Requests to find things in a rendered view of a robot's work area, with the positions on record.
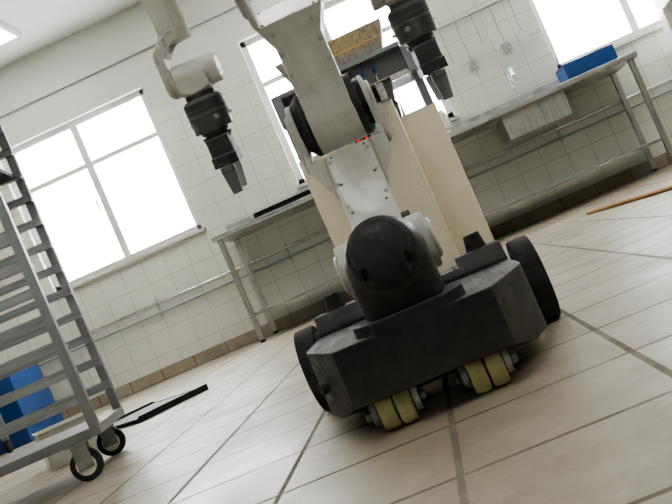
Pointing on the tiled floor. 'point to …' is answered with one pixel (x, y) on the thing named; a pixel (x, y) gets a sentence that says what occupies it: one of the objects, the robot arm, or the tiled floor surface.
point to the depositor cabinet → (458, 223)
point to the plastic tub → (58, 433)
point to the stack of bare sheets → (155, 408)
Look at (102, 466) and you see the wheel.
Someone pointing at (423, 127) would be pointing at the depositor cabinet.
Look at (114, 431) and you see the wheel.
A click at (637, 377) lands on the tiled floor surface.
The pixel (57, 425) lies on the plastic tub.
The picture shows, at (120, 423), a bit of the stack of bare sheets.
